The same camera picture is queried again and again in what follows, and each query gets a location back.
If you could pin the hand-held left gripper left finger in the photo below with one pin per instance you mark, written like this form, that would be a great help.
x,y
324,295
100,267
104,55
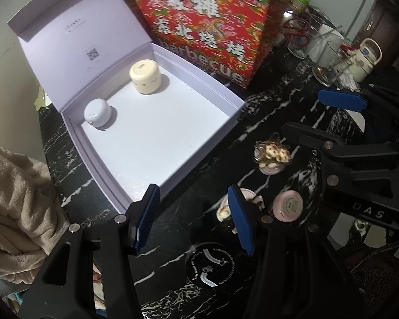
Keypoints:
x,y
148,217

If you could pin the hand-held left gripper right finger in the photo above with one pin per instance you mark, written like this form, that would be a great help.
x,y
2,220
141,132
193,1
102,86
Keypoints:
x,y
241,219

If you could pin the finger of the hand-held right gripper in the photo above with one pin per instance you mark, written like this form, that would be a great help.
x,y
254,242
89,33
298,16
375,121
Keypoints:
x,y
340,99
326,146

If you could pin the brown star bear hair clip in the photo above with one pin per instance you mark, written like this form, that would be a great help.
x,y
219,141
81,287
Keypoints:
x,y
223,213

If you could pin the pink cosmetic jar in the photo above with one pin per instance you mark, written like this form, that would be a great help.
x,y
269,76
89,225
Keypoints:
x,y
287,206

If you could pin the clear star bear hair clip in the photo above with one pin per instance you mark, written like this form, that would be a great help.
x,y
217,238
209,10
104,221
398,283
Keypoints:
x,y
274,154

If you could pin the black round powder case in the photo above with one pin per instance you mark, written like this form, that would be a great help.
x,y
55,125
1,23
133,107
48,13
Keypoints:
x,y
207,269

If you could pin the lavender gift box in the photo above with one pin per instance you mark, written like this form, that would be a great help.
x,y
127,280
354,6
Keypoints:
x,y
153,139

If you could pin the clear drinking glass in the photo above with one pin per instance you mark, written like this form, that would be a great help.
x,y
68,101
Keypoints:
x,y
329,63

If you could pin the white ceramic teapot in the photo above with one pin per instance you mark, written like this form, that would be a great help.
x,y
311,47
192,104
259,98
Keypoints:
x,y
365,58

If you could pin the clear glass jar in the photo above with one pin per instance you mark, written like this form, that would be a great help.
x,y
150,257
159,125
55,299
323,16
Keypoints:
x,y
304,48

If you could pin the green lid bottle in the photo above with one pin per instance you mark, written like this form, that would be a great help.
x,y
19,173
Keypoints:
x,y
299,5

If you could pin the small white round jar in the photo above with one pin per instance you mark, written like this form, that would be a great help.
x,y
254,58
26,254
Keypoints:
x,y
96,111

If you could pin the beige fleece blanket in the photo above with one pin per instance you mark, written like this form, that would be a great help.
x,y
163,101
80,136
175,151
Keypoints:
x,y
16,206

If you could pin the cream cosmetic jar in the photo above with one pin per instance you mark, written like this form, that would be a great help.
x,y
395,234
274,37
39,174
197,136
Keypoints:
x,y
145,74

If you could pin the pale flower decoration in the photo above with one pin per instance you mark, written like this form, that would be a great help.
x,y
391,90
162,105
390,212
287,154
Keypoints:
x,y
41,101

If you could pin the red printed carton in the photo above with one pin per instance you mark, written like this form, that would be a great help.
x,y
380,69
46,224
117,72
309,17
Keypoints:
x,y
202,23

